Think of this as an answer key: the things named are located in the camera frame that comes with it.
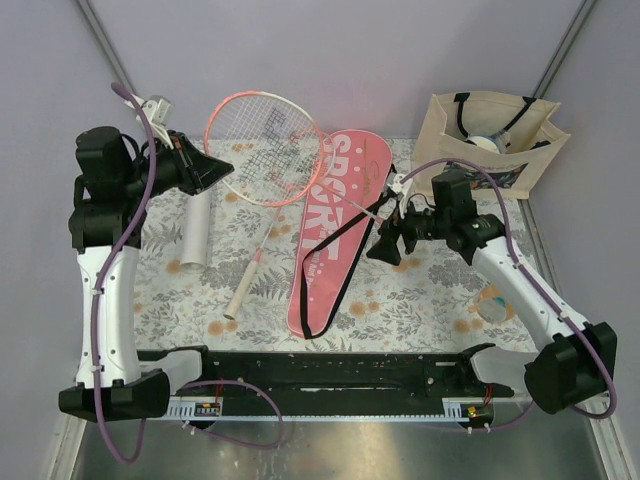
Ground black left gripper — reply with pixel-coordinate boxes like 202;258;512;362
123;128;235;201

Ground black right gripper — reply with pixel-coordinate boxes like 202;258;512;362
366;195;451;266

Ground white shuttlecock tube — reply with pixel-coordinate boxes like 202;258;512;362
180;191;211;272

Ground pink racket bag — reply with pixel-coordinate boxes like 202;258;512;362
287;130;393;340

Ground pink racket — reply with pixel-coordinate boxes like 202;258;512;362
223;206;282;320
202;89;389;224

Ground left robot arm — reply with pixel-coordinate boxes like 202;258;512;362
58;126;234;422

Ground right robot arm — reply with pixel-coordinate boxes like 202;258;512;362
367;172;617;414

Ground pink capped bottle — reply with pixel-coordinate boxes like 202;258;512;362
475;284;513;324

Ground water bottle in tote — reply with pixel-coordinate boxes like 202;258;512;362
466;129;511;155

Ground beige canvas tote bag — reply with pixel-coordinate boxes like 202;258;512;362
411;91;570;199

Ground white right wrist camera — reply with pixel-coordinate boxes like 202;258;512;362
386;172;413;217

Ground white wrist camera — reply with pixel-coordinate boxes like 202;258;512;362
135;95;173;143
386;172;413;217

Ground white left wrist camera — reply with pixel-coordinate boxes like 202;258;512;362
135;95;173;143

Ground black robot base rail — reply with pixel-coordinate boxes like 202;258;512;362
139;344;516;416

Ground white slotted cable duct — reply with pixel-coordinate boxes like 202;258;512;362
161;395;468;422

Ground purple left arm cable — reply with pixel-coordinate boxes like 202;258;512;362
94;82;286;464

